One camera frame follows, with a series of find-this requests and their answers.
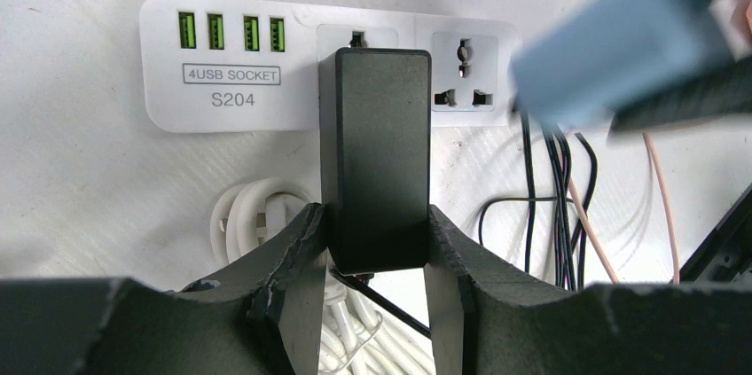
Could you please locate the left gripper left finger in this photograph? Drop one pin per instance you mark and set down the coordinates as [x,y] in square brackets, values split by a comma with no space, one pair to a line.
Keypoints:
[259,315]

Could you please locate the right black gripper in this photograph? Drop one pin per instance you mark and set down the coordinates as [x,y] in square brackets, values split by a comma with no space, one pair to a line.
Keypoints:
[718,86]

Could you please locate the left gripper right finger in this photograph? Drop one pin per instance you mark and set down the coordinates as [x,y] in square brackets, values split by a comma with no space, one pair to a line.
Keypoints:
[488,317]

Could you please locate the light blue small adapter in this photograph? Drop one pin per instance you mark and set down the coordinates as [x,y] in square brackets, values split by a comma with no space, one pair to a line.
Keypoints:
[614,53]

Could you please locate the black multi-port charger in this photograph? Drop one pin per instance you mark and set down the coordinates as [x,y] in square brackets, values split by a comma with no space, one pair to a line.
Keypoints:
[374,128]

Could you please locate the white USB power strip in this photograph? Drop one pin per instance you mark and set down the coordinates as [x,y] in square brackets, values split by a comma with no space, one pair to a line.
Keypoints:
[214,66]

